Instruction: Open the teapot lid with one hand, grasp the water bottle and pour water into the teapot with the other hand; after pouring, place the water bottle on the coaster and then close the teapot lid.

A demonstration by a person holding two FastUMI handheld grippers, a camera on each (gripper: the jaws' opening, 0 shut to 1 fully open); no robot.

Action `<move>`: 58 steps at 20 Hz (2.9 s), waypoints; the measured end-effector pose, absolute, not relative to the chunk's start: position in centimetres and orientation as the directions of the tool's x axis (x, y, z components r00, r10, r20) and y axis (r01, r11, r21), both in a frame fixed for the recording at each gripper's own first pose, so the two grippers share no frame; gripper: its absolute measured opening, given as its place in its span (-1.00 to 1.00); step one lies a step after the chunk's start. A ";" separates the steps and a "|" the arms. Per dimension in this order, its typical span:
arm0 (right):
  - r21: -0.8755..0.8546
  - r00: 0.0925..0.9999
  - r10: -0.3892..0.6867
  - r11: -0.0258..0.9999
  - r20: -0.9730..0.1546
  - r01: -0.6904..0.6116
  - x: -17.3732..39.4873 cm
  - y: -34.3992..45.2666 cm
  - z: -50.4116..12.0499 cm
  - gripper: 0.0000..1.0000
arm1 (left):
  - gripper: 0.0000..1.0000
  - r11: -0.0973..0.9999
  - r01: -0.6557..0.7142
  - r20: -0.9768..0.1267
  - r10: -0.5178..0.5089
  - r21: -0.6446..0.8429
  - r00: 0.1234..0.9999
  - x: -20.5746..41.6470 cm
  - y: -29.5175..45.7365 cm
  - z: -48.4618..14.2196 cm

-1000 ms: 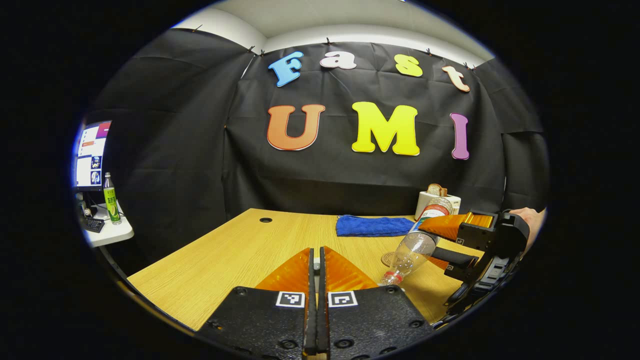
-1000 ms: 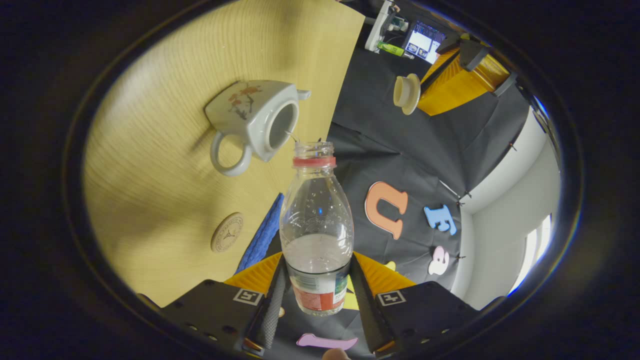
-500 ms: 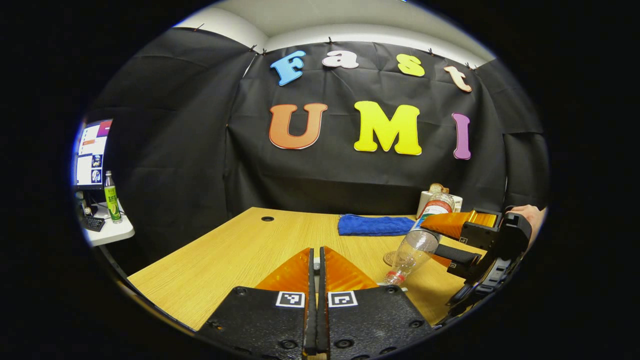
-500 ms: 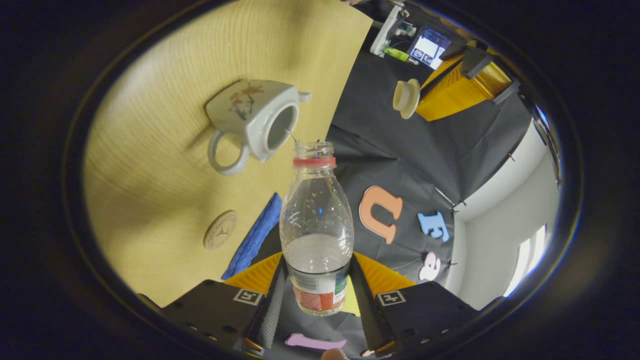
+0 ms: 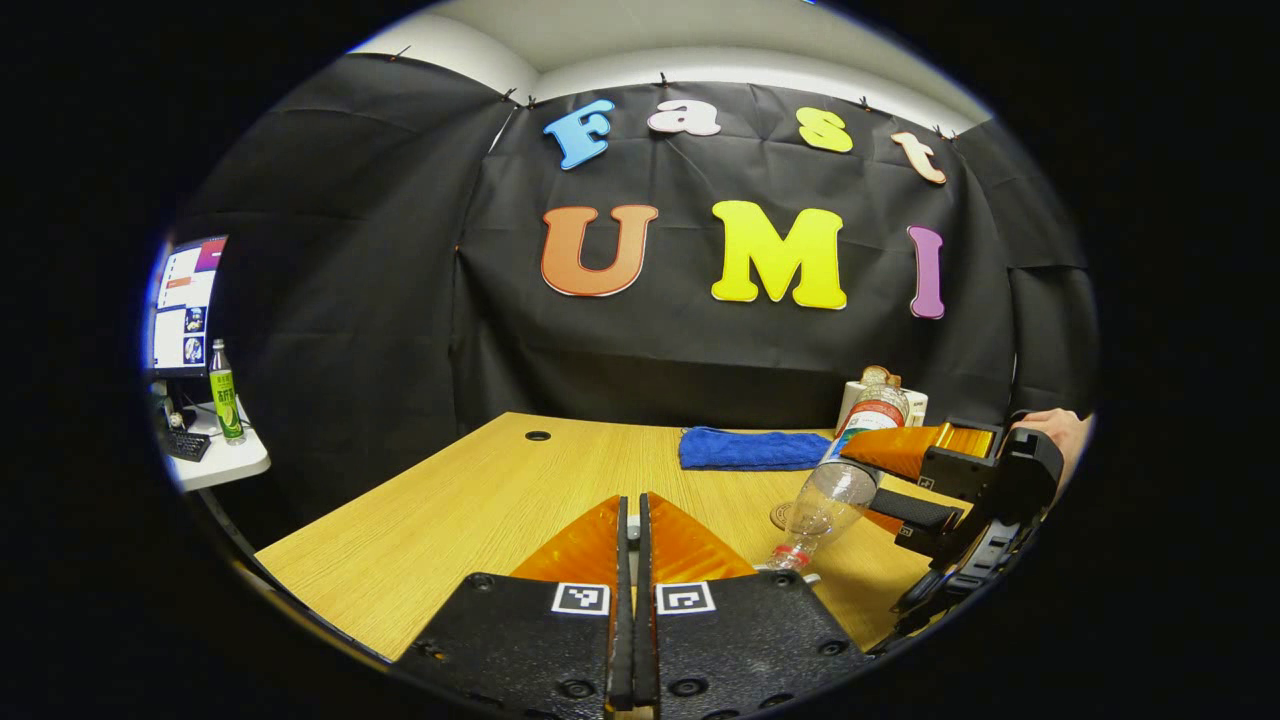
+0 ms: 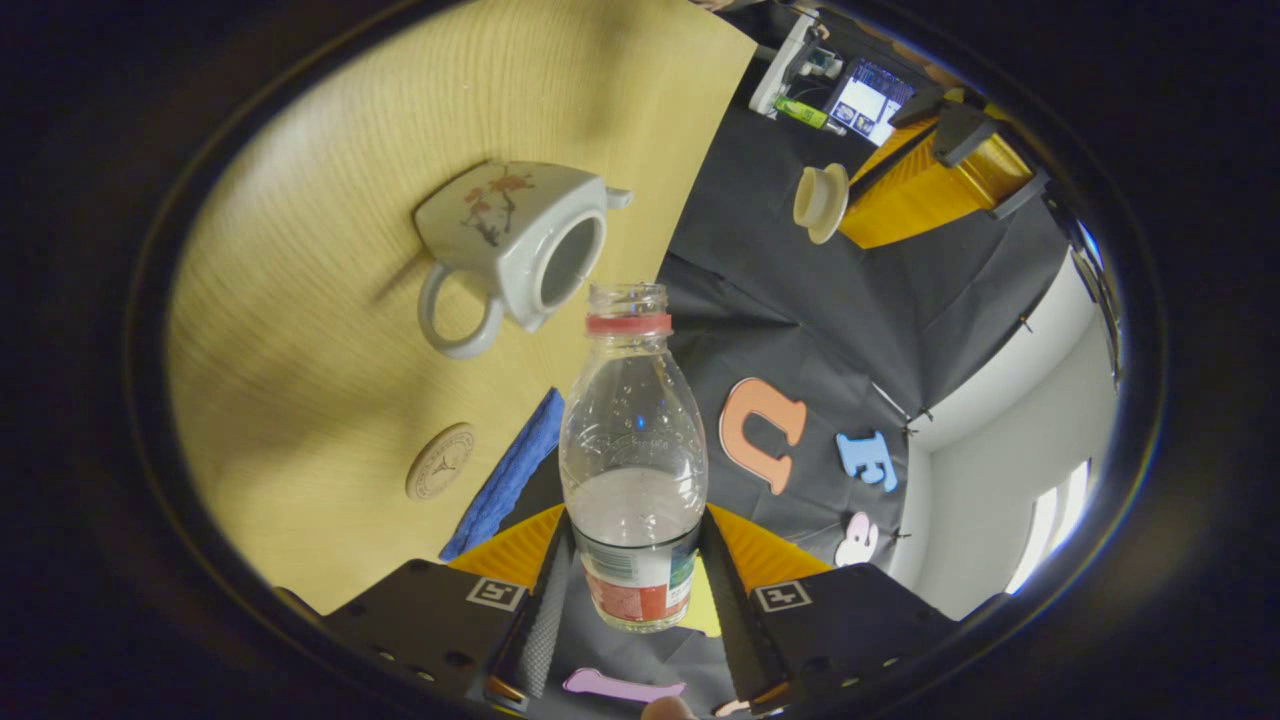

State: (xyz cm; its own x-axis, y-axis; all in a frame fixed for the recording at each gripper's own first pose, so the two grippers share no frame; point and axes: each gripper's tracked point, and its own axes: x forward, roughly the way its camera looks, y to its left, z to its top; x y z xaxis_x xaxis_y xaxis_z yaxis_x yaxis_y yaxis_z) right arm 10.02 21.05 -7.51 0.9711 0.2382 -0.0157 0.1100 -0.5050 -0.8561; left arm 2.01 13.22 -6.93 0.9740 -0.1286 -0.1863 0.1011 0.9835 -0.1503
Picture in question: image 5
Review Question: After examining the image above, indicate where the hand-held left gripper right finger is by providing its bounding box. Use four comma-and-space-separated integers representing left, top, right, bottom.
636, 490, 876, 720

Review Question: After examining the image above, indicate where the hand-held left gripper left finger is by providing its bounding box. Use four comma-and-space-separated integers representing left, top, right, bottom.
395, 493, 635, 720

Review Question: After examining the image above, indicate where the clear plastic water bottle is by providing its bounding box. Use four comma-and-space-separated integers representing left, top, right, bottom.
768, 385, 911, 573

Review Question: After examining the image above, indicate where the green drink bottle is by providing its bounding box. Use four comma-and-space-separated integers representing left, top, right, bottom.
208, 339, 246, 446

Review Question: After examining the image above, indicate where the white toaster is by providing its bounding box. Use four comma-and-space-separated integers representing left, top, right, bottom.
838, 378, 929, 441

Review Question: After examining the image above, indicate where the blue folded cloth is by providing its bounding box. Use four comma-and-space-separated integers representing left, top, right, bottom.
678, 426, 833, 472

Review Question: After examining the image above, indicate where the white side table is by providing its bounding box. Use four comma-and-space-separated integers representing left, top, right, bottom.
160, 400, 272, 493

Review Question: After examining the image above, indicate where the black backdrop cloth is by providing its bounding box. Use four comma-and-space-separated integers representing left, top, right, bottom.
165, 52, 1101, 546

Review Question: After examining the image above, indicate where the black keyboard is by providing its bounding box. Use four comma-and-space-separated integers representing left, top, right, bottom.
160, 428, 213, 463

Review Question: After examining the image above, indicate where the computer monitor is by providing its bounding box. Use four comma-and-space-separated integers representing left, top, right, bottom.
148, 235, 229, 378

